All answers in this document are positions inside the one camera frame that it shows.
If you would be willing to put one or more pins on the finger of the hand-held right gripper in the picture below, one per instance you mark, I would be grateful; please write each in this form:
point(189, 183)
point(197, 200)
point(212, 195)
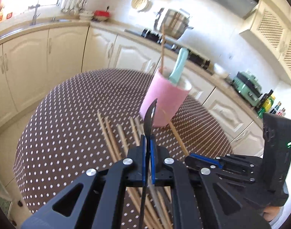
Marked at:
point(207, 159)
point(191, 162)

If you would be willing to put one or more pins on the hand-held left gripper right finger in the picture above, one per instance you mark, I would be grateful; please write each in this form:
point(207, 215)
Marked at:
point(153, 162)

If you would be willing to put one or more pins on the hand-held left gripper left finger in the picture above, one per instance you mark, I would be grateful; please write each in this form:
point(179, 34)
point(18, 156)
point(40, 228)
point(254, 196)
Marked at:
point(143, 159)

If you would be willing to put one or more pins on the bamboo chopstick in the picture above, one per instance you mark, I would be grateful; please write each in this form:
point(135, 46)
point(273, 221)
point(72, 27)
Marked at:
point(162, 52)
point(178, 138)

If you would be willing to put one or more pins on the pile of wooden chopsticks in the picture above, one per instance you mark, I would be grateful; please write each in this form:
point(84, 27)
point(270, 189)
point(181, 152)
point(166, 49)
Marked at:
point(112, 138)

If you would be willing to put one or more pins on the black spoon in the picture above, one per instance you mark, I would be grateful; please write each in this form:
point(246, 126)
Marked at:
point(150, 116)

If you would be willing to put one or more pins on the pink utensil holder cup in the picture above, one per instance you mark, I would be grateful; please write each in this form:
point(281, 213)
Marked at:
point(162, 95)

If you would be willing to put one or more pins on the hanging metal kitchen utensils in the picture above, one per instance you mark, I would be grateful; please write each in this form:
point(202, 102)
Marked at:
point(76, 0)

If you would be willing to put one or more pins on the person's right hand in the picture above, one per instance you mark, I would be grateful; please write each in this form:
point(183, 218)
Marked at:
point(270, 213)

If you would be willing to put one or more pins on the green yellow bottle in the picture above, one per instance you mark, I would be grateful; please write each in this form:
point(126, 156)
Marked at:
point(269, 103)

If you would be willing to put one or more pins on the mint green kitchen appliance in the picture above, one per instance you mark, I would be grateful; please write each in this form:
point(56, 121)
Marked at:
point(246, 88)

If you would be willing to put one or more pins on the brown polka dot tablecloth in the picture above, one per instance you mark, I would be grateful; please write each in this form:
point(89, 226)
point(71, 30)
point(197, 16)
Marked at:
point(64, 124)

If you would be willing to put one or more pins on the cream stove base cabinets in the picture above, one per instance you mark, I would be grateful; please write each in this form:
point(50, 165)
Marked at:
point(131, 52)

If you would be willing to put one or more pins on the black gas stove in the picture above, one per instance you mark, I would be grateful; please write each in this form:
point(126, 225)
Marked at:
point(150, 34)

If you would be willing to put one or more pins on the stainless steel pot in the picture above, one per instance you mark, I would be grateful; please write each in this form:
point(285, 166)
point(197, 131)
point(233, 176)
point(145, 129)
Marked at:
point(174, 21)

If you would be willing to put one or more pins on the red pot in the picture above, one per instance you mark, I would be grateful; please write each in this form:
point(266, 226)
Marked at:
point(102, 14)

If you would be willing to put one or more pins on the cream sink base cabinets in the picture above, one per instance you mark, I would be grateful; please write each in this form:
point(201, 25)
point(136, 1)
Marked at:
point(26, 59)

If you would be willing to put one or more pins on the stack of white bowls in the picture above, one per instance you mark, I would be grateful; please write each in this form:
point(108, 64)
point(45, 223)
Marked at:
point(86, 16)

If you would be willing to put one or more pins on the round woven trivet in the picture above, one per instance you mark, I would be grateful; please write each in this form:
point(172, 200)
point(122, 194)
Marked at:
point(140, 2)

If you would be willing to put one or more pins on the beige kitchen countertop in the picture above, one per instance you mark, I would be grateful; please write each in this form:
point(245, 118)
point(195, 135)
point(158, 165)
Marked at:
point(64, 23)

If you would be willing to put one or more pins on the metal faucet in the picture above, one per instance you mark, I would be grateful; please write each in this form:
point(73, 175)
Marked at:
point(35, 14)

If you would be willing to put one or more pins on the cream lattice wall cabinets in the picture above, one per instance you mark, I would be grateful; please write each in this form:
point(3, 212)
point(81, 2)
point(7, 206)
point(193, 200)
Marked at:
point(271, 28)

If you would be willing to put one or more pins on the red wall stickers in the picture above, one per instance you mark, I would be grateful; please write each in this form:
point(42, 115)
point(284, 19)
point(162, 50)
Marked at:
point(9, 16)

